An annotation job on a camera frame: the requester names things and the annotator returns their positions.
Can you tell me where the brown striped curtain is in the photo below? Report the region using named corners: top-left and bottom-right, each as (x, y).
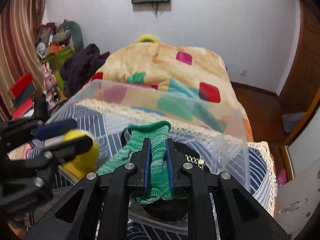
top-left (1, 0), bottom-right (46, 121)

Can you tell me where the green cardboard box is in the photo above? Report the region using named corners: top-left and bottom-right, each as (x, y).
top-left (41, 47), bottom-right (74, 90)

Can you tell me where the brown wooden door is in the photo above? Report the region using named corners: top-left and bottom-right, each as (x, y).
top-left (277, 0), bottom-right (320, 145)

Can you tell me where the green knitted sock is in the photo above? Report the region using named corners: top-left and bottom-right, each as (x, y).
top-left (96, 121), bottom-right (173, 204)

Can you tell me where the colourful beige fleece blanket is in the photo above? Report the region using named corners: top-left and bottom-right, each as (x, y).
top-left (91, 42), bottom-right (253, 142)

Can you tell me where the red flat box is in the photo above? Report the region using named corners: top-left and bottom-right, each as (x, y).
top-left (7, 73), bottom-right (34, 99)

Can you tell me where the blue white patterned tablecloth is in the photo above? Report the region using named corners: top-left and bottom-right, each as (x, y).
top-left (7, 100), bottom-right (277, 240)

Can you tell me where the pink rabbit figure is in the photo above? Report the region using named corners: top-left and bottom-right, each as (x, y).
top-left (42, 62), bottom-right (57, 93)

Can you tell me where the yellow felt doll ball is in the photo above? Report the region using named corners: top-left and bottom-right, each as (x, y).
top-left (61, 129), bottom-right (100, 180)

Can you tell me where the grey green plush dinosaur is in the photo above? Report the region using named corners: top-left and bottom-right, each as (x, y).
top-left (52, 21), bottom-right (84, 53)

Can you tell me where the black white patterned fabric item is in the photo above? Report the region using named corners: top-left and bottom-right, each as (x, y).
top-left (185, 153), bottom-right (207, 171)

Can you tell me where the clear plastic storage box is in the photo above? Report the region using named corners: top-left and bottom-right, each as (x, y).
top-left (46, 78), bottom-right (252, 240)

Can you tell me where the dark purple garment pile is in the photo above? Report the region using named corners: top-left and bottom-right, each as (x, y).
top-left (60, 44), bottom-right (110, 98)

